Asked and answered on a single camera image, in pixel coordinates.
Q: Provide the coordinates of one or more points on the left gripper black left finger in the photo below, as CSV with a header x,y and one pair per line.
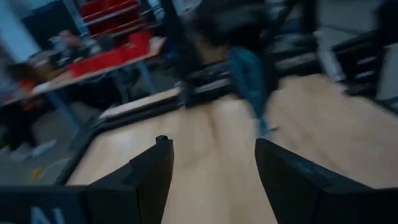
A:
x,y
140,193

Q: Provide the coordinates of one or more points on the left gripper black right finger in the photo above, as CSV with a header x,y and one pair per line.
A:
x,y
295,189

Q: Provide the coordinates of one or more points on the wooden workbench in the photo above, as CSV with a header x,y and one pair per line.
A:
x,y
90,73

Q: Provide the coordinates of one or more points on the red storage bins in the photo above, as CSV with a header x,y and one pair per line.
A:
x,y
109,57

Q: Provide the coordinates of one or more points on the black aluminium rig frame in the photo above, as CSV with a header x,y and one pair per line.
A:
x,y
202,77

